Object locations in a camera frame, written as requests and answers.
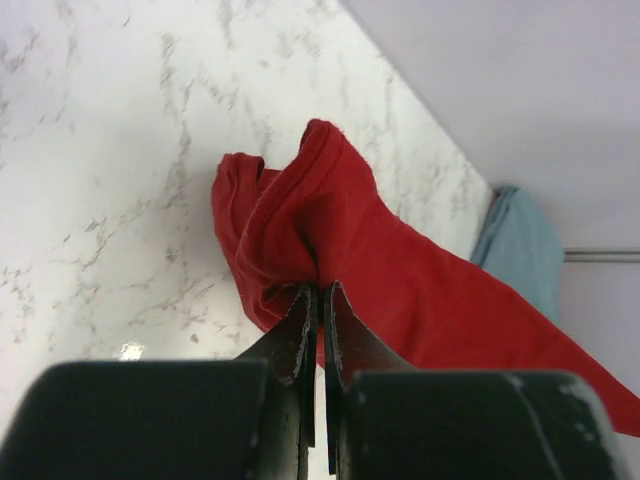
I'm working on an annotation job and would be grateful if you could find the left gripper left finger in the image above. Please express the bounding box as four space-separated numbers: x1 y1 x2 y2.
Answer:
1 285 318 479

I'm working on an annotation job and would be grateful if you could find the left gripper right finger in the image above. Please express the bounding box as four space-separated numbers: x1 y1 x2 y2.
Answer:
323 283 630 479

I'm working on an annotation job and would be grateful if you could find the red t-shirt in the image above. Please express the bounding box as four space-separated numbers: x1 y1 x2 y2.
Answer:
211 119 639 436

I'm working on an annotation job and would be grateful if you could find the folded blue t-shirt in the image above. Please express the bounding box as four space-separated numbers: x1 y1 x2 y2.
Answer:
470 186 564 323

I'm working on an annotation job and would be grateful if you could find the right aluminium frame post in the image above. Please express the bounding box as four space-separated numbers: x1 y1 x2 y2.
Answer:
564 247 640 264

